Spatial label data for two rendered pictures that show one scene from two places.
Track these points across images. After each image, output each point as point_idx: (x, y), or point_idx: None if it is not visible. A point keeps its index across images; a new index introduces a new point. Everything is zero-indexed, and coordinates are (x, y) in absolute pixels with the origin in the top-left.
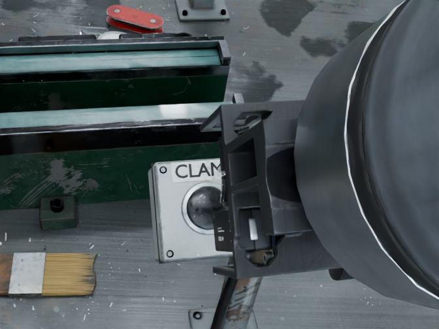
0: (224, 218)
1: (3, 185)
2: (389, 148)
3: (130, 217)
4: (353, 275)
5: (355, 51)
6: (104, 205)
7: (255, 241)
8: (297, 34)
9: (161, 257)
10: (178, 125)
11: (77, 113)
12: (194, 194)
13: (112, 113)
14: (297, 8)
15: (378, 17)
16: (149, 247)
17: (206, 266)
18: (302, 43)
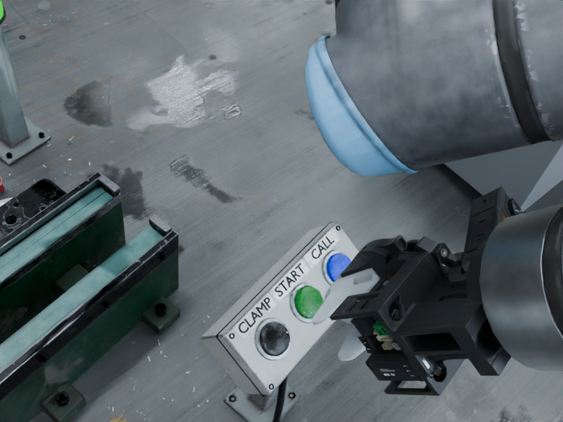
0: (393, 364)
1: (10, 418)
2: None
3: (121, 362)
4: (544, 370)
5: (530, 288)
6: (92, 369)
7: (429, 368)
8: (116, 120)
9: (266, 393)
10: (131, 273)
11: (41, 318)
12: (263, 337)
13: (69, 298)
14: (97, 95)
15: (165, 67)
16: (154, 375)
17: (206, 358)
18: (126, 125)
